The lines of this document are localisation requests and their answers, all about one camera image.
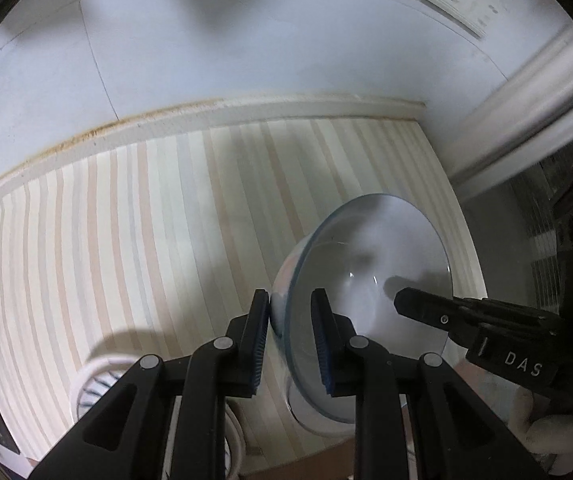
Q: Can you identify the person's right hand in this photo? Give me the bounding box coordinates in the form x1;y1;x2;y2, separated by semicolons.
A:
509;387;573;477

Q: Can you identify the white bowl with blue rim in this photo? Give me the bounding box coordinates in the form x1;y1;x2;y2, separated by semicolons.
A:
270;192;453;423

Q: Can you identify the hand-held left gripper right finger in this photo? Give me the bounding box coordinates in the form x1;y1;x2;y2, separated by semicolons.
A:
310;287;549;480

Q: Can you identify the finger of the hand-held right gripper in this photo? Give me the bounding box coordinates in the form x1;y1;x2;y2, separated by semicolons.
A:
393;287;482;346

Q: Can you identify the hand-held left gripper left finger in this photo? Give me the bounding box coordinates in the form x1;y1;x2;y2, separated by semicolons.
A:
29;289;272;480

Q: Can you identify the white door frame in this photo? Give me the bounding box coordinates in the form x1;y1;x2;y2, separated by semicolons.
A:
449;25;573;196

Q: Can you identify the striped cat print mat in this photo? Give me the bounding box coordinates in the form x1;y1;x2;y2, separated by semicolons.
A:
0;117;487;480

